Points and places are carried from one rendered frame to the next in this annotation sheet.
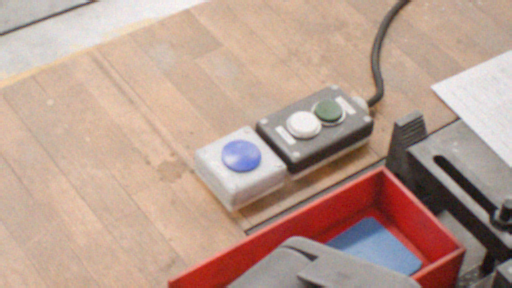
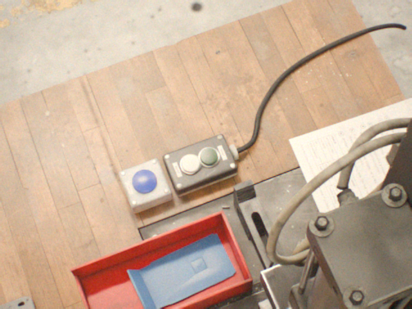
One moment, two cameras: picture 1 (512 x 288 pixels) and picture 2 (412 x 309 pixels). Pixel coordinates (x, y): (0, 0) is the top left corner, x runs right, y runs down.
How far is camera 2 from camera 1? 0.59 m
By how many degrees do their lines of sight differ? 22
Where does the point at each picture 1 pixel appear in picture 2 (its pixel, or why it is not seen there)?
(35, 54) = not seen: outside the picture
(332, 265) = not seen: outside the picture
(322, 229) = (182, 238)
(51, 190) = (32, 179)
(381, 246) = (215, 255)
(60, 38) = not seen: outside the picture
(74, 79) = (66, 98)
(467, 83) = (314, 140)
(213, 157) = (128, 179)
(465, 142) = (297, 185)
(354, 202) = (204, 226)
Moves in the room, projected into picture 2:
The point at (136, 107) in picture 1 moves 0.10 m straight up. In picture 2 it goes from (98, 125) to (89, 98)
